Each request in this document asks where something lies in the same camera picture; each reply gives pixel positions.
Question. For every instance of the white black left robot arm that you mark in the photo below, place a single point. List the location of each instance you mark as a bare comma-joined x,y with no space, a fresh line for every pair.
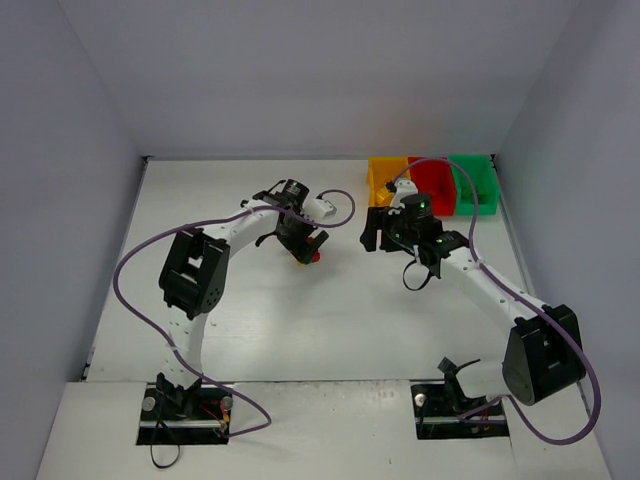
193,277

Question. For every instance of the yellow red green lego stack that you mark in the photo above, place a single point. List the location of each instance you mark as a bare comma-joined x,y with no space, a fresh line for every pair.
308,251

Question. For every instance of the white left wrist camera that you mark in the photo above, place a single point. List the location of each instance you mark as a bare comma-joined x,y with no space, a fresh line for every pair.
319,209

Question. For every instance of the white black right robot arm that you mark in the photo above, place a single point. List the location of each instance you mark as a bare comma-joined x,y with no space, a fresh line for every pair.
539,357

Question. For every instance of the yellow plastic bin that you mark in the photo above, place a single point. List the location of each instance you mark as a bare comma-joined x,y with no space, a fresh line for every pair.
380,171

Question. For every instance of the green plastic bin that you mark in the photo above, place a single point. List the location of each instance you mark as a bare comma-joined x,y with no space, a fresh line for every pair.
481,171

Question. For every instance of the red plastic bin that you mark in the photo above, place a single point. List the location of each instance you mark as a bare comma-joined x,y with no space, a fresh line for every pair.
435,179

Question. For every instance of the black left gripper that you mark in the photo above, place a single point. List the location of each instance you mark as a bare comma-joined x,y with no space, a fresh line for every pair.
304,245

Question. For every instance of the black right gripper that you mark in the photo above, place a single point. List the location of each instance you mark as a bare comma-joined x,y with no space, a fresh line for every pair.
382,232

